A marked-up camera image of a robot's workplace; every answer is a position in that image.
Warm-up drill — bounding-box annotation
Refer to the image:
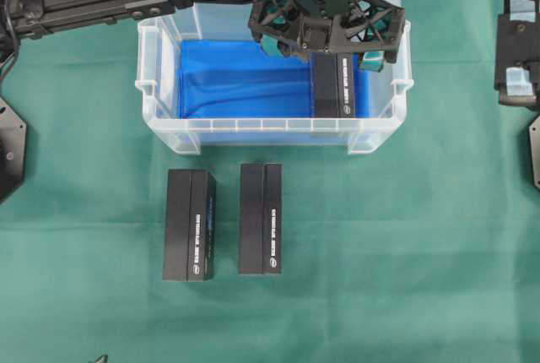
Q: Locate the black box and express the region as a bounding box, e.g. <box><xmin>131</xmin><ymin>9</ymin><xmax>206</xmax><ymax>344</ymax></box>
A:
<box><xmin>238</xmin><ymin>164</ymin><xmax>283</xmax><ymax>275</ymax></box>
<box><xmin>162</xmin><ymin>169</ymin><xmax>216</xmax><ymax>282</ymax></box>
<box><xmin>310</xmin><ymin>53</ymin><xmax>356</xmax><ymax>118</ymax></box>

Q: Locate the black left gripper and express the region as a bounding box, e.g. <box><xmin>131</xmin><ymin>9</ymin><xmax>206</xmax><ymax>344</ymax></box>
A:
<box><xmin>171</xmin><ymin>0</ymin><xmax>405</xmax><ymax>73</ymax></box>

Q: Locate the green table cloth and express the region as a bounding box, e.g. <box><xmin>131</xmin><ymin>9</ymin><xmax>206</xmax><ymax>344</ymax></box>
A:
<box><xmin>1</xmin><ymin>0</ymin><xmax>539</xmax><ymax>362</ymax></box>

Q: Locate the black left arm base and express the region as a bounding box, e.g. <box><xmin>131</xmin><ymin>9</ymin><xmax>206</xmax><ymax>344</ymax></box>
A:
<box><xmin>0</xmin><ymin>98</ymin><xmax>26</xmax><ymax>203</ymax></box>

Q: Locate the small dark object bottom edge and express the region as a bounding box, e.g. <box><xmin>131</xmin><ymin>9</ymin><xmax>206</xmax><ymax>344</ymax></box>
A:
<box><xmin>94</xmin><ymin>354</ymin><xmax>108</xmax><ymax>363</ymax></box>

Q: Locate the black camera cable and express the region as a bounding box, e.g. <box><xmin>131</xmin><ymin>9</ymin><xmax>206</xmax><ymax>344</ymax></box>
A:
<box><xmin>0</xmin><ymin>0</ymin><xmax>26</xmax><ymax>98</ymax></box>

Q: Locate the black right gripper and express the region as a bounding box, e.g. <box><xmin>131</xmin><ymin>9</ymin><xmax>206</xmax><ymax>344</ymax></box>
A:
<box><xmin>494</xmin><ymin>0</ymin><xmax>539</xmax><ymax>108</ymax></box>

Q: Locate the clear plastic storage case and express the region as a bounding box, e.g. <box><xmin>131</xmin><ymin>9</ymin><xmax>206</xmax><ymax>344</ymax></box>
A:
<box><xmin>135</xmin><ymin>4</ymin><xmax>414</xmax><ymax>154</ymax></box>

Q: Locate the blue liner sheet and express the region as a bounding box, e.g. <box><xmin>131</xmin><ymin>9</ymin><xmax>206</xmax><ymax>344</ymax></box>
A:
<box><xmin>177</xmin><ymin>40</ymin><xmax>371</xmax><ymax>119</ymax></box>

